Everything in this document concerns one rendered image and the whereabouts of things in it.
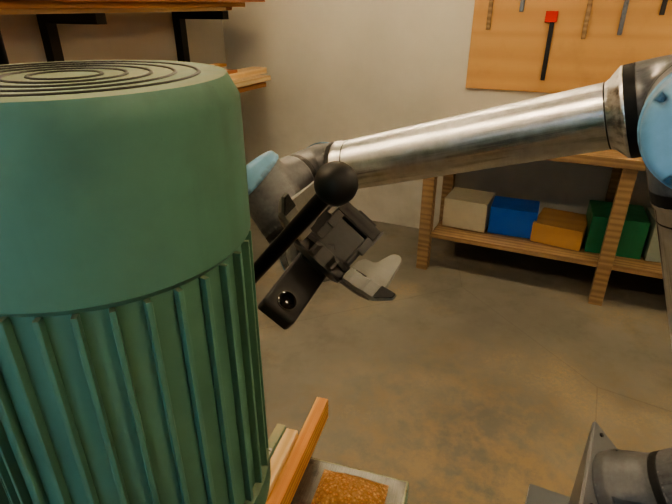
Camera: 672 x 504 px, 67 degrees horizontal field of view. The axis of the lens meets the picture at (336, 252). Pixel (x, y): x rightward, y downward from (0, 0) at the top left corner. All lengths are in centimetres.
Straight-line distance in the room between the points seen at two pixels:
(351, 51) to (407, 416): 254
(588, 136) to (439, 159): 20
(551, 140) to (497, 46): 279
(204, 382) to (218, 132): 14
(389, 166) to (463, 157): 12
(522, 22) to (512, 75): 30
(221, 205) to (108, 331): 8
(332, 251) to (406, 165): 25
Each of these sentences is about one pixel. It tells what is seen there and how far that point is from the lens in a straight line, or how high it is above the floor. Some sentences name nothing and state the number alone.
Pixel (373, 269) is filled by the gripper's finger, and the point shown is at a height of 127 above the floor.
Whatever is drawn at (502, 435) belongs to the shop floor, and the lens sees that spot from 223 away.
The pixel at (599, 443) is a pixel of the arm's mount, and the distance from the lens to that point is 114.
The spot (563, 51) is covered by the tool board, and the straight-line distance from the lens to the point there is 346.
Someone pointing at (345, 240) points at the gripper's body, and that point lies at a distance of 60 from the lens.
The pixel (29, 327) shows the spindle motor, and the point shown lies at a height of 141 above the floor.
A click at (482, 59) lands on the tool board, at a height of 123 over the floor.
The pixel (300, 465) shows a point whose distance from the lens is 80.
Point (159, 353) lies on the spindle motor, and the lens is 27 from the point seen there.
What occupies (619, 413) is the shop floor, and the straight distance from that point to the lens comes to 251.
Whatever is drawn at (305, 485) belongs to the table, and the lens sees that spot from 82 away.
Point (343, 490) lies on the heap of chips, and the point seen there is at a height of 92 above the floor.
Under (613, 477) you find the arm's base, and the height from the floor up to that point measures 82.
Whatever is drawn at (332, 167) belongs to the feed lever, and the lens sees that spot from 39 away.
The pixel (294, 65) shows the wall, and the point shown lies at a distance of 401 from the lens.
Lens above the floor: 154
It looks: 26 degrees down
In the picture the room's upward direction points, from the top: straight up
